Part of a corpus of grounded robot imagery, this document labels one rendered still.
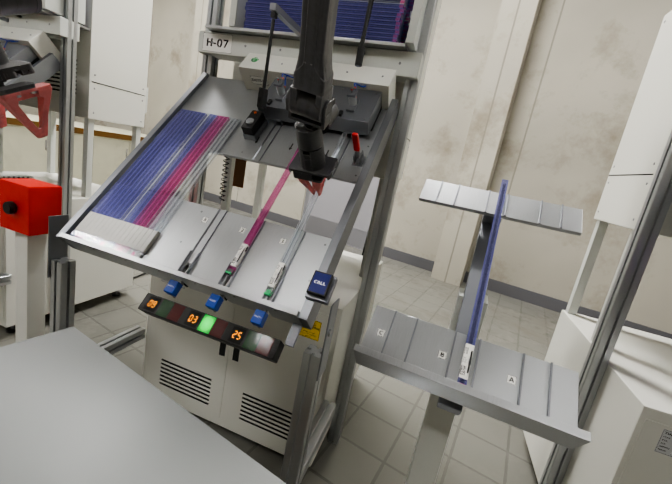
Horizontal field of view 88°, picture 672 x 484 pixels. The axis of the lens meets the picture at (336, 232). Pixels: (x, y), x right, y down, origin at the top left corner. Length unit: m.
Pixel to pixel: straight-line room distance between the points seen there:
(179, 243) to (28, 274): 0.73
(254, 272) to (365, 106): 0.54
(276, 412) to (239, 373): 0.17
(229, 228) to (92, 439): 0.48
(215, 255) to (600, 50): 3.81
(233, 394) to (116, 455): 0.76
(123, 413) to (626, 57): 4.12
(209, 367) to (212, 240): 0.59
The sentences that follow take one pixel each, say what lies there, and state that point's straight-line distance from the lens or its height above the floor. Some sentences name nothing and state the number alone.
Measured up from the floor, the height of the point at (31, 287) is 0.43.
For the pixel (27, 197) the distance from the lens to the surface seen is 1.45.
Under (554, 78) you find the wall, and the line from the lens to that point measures 4.09.
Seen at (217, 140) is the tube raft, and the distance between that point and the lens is 1.12.
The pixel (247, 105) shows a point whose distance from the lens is 1.23.
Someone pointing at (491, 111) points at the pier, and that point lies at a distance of 3.79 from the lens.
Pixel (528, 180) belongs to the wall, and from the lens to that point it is 3.94.
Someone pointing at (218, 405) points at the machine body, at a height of 0.14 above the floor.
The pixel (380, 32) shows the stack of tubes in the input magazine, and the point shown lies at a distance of 1.17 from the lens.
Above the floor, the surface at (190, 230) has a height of 0.80.
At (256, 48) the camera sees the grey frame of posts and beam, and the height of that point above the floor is 1.34.
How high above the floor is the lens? 1.04
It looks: 12 degrees down
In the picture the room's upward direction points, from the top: 11 degrees clockwise
